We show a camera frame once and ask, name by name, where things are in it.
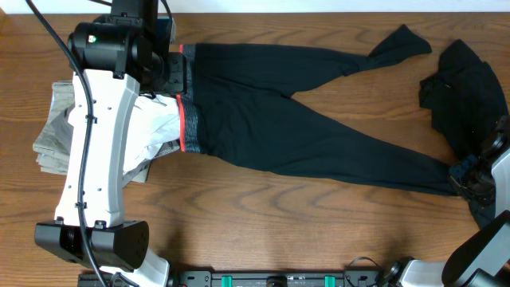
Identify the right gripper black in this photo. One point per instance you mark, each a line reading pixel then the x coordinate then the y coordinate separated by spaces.
pixel 457 180

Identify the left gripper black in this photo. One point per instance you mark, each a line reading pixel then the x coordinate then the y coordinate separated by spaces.
pixel 177 72

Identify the black leggings red waistband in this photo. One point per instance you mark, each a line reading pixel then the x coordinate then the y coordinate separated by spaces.
pixel 239 106

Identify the black garment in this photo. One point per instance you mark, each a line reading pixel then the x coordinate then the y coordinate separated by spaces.
pixel 466 101

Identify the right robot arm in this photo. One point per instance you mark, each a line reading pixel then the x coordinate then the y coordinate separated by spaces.
pixel 483 260

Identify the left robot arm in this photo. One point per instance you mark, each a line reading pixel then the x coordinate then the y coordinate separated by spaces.
pixel 115 58

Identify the white folded t-shirt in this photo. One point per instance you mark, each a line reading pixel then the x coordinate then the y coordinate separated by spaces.
pixel 153 124

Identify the khaki folded cargo pants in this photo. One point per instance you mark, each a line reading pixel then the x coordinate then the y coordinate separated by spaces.
pixel 54 142

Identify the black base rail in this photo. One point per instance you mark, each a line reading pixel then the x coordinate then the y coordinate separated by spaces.
pixel 354 275

